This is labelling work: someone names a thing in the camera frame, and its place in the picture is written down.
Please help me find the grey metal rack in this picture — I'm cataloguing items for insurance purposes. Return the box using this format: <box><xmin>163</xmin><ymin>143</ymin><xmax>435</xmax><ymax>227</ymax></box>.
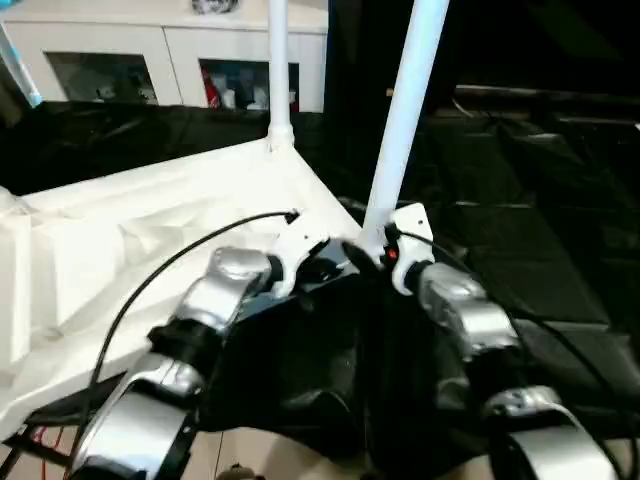
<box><xmin>0</xmin><ymin>19</ymin><xmax>44</xmax><ymax>131</ymax></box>

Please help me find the thin red cable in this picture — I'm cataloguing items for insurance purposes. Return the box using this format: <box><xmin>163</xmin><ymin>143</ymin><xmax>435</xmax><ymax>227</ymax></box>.
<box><xmin>37</xmin><ymin>427</ymin><xmax>67</xmax><ymax>480</ymax></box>

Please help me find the long black bar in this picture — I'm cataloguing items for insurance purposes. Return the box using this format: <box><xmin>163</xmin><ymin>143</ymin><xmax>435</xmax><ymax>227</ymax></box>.
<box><xmin>454</xmin><ymin>85</ymin><xmax>640</xmax><ymax>109</ymax></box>

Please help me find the red packet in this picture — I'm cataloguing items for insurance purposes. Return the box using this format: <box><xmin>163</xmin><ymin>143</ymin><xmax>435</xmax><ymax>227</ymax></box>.
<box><xmin>202</xmin><ymin>69</ymin><xmax>219</xmax><ymax>109</ymax></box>

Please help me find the black white patterned ornament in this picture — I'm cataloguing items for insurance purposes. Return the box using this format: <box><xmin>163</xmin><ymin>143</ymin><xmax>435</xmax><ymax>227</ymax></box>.
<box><xmin>192</xmin><ymin>0</ymin><xmax>240</xmax><ymax>15</ymax></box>

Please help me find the black metal floor stand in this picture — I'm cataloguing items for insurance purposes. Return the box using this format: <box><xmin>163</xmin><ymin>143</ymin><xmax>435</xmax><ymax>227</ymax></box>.
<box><xmin>0</xmin><ymin>424</ymin><xmax>71</xmax><ymax>480</ymax></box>

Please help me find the white cabinet with glass doors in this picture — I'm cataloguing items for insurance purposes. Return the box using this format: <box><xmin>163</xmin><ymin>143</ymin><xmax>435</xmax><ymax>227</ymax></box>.
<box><xmin>0</xmin><ymin>0</ymin><xmax>331</xmax><ymax>114</ymax></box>

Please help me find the black plastic mat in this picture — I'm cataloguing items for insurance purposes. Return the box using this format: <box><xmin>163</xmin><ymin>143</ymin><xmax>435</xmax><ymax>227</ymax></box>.
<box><xmin>0</xmin><ymin>97</ymin><xmax>640</xmax><ymax>480</ymax></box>

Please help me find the dark grey robot foot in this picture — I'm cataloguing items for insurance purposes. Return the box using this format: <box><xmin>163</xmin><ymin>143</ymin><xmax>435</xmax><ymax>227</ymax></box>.
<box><xmin>219</xmin><ymin>463</ymin><xmax>261</xmax><ymax>480</ymax></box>

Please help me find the white plastic table top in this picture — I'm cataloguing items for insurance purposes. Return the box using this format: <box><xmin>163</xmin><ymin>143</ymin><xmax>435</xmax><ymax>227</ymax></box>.
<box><xmin>0</xmin><ymin>137</ymin><xmax>374</xmax><ymax>436</ymax></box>

